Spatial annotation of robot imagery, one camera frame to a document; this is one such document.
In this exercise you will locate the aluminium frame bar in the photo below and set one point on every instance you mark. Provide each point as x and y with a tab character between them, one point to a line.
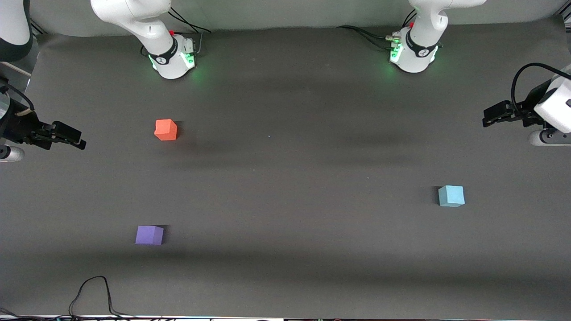
38	29

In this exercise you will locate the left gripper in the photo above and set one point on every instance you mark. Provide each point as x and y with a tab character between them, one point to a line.
529	111

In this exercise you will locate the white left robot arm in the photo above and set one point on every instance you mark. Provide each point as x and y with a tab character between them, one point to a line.
421	26

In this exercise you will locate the orange foam block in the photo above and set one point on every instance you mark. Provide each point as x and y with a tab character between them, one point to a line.
165	129

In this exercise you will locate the dark grey table mat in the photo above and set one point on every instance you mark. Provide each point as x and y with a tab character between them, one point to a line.
312	223

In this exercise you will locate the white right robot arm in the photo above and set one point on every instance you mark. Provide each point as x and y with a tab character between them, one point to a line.
134	18

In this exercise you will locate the light blue foam block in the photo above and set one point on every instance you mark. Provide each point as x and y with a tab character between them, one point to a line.
451	196

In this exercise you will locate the purple foam block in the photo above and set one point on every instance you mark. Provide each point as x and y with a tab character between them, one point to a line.
149	235

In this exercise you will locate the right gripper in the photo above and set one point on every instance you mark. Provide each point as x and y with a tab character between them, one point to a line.
20	127

